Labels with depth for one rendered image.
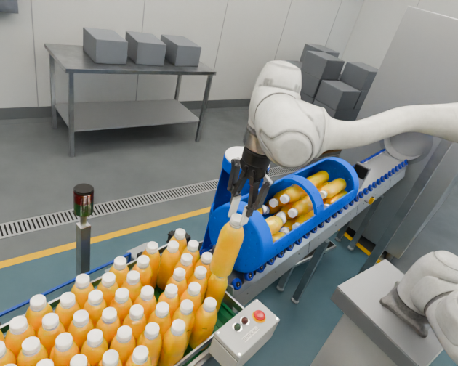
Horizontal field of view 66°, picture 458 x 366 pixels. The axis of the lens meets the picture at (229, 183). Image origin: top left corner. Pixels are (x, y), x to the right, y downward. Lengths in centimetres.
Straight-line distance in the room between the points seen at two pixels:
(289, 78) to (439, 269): 86
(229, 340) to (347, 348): 65
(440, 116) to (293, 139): 45
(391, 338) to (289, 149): 93
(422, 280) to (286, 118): 91
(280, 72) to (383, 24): 623
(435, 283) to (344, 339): 45
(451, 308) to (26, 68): 408
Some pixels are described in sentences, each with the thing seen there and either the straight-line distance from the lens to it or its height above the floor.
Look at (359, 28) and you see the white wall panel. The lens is 720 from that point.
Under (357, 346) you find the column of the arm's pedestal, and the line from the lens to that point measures 158.
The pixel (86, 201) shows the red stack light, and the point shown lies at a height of 123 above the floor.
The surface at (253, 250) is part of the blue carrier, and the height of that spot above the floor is 111.
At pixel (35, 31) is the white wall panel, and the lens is 426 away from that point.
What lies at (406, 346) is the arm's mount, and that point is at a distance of 142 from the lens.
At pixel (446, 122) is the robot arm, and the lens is 97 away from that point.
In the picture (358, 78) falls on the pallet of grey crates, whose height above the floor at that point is 105.
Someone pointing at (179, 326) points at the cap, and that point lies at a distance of 108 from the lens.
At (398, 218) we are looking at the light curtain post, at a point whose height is 81.
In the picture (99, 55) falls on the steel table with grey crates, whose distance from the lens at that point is 366.
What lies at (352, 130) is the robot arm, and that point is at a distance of 73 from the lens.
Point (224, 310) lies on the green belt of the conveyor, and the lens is 141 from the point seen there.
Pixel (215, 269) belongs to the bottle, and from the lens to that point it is 110.
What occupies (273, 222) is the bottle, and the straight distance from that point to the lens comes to 145.
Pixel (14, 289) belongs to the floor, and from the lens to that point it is 264.
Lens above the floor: 200
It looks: 32 degrees down
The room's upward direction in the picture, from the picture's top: 15 degrees clockwise
